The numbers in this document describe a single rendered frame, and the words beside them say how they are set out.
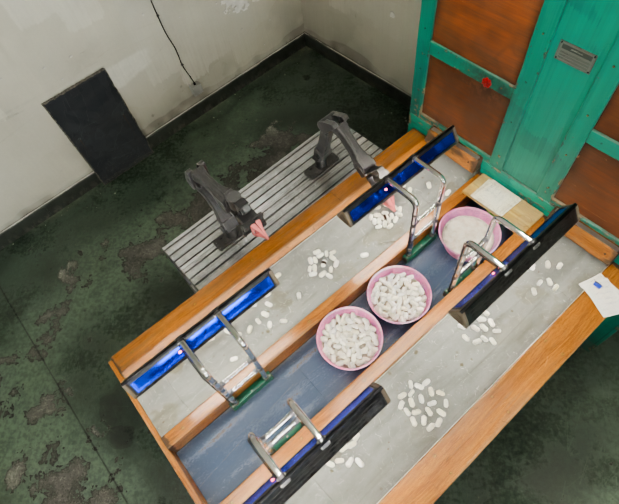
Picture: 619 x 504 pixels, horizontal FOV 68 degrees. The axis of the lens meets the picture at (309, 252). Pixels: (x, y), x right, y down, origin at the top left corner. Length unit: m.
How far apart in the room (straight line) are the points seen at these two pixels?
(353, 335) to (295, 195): 0.83
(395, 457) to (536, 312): 0.80
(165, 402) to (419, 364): 1.01
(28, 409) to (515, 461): 2.63
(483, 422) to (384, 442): 0.36
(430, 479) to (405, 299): 0.68
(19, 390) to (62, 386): 0.26
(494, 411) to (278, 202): 1.35
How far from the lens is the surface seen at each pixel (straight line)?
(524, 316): 2.05
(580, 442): 2.77
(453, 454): 1.81
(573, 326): 2.07
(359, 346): 1.92
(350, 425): 1.46
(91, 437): 2.95
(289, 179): 2.45
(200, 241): 2.34
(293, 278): 2.04
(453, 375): 1.90
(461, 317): 1.60
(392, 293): 1.99
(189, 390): 1.97
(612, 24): 1.76
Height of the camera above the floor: 2.54
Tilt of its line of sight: 59 degrees down
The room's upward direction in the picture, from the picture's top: 12 degrees counter-clockwise
